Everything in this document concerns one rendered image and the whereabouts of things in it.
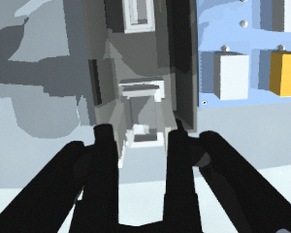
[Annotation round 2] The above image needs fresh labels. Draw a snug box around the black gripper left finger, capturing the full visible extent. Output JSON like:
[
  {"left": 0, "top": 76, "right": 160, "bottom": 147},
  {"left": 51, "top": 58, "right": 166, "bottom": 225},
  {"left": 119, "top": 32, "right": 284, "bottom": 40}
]
[{"left": 0, "top": 103, "right": 127, "bottom": 233}]

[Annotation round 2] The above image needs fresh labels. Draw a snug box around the white rectangular block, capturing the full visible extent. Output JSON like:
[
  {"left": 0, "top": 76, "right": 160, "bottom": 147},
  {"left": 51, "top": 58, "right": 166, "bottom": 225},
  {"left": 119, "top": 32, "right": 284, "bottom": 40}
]
[{"left": 213, "top": 52, "right": 249, "bottom": 101}]

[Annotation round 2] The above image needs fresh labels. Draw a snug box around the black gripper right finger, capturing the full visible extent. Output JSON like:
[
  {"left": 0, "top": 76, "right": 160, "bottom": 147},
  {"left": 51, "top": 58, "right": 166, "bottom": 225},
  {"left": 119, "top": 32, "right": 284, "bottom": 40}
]
[{"left": 161, "top": 99, "right": 291, "bottom": 233}]

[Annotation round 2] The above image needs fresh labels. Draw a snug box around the yellow rectangular block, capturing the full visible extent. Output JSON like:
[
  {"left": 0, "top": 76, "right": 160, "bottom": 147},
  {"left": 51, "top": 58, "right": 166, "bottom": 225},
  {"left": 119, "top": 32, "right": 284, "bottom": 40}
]
[{"left": 269, "top": 51, "right": 291, "bottom": 97}]

